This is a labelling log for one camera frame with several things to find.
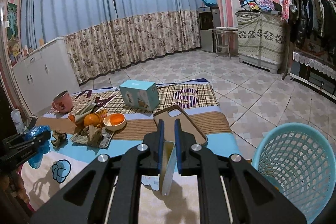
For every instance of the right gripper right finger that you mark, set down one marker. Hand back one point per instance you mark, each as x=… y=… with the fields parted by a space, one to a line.
x=230 y=190

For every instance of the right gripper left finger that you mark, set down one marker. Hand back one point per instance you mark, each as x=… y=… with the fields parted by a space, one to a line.
x=107 y=190

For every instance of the blue plastic bag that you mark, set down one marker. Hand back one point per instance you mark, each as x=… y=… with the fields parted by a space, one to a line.
x=40 y=135

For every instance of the brown paper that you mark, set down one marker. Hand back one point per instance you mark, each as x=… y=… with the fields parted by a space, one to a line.
x=58 y=138
x=92 y=134

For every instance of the pastel greeting card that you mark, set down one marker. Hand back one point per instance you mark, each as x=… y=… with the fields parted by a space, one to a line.
x=163 y=182

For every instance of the orange peel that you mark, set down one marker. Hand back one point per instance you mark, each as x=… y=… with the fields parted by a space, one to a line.
x=95 y=119

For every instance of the small cream bowl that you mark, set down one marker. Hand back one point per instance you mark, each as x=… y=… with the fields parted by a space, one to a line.
x=115 y=121

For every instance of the light blue plastic basket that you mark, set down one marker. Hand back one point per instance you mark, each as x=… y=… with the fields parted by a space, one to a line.
x=300 y=162

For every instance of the pink enamel mug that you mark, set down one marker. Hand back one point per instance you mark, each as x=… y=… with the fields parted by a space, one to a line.
x=63 y=102

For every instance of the white cabinet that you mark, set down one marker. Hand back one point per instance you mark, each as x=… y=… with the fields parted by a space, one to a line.
x=45 y=73

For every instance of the brown phone case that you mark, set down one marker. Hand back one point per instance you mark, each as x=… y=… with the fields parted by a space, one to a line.
x=169 y=115

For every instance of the light blue cardboard box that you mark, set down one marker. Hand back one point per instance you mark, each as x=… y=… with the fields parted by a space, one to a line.
x=140 y=94

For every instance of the low shelf with lace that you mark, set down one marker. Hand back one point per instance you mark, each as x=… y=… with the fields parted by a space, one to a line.
x=314 y=73

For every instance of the cloth covered cabinet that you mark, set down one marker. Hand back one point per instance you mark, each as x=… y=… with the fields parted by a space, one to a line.
x=261 y=40

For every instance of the blue floral curtain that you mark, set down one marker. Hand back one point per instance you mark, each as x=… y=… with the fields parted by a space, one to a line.
x=102 y=36

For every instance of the water dispenser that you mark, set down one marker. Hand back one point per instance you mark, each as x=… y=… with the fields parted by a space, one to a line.
x=209 y=18

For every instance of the clothes rack with garments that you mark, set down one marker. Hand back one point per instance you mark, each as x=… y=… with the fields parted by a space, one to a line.
x=310 y=29

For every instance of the pile of clothes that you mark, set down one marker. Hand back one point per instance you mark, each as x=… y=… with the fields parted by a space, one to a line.
x=260 y=5

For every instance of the green wall poster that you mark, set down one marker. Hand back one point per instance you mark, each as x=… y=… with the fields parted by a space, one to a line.
x=12 y=18

